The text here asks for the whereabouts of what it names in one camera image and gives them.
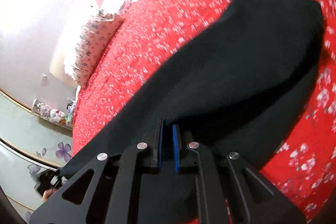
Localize person's left hand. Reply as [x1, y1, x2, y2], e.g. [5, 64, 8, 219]
[41, 189, 55, 200]

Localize white pillow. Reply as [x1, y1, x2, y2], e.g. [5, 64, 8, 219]
[100, 0, 135, 15]

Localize red floral bed sheet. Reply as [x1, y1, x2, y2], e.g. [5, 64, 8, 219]
[72, 0, 336, 222]

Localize wardrobe with purple flower doors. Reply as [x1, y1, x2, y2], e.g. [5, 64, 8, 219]
[0, 91, 76, 224]

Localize row of plush toys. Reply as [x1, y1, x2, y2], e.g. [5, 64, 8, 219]
[31, 99, 74, 130]

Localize black pants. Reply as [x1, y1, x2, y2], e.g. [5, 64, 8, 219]
[59, 0, 325, 224]

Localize floral ruffled pillow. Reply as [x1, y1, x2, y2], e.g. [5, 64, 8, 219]
[64, 8, 126, 88]

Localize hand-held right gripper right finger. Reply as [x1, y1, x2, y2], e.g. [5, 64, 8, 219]
[172, 124, 307, 224]

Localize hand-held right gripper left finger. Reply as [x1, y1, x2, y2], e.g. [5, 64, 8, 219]
[29, 118, 165, 224]

